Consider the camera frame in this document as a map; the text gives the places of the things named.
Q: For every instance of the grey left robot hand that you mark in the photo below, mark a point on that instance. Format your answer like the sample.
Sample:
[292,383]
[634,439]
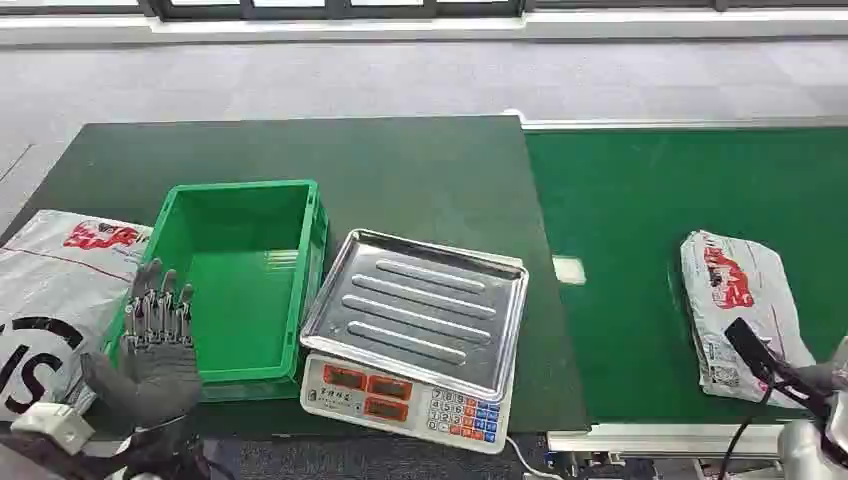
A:
[159,378]

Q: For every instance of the green conveyor belt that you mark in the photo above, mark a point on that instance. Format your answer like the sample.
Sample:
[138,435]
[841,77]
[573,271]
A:
[629,265]

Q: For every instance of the green plastic crate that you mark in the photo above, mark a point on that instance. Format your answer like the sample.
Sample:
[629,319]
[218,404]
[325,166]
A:
[245,298]

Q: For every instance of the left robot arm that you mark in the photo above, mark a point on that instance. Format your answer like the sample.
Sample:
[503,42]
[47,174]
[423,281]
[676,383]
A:
[166,457]

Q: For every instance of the white electronic scale body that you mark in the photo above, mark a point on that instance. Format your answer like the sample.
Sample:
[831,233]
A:
[404,411]

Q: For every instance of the small grey parcel bag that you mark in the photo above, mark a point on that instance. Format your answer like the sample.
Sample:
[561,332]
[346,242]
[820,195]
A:
[742,298]

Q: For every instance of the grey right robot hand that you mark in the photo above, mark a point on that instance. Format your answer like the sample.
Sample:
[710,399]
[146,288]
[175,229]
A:
[811,381]

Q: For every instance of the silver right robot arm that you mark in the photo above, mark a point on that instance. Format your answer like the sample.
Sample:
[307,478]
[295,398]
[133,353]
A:
[805,450]

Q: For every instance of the large grey parcel bag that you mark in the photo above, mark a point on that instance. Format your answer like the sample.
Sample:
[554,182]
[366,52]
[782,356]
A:
[60,285]

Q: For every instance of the steel scale weighing tray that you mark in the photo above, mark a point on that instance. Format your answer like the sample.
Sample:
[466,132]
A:
[417,311]

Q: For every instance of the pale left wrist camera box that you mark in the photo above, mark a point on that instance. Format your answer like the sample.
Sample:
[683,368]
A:
[53,424]

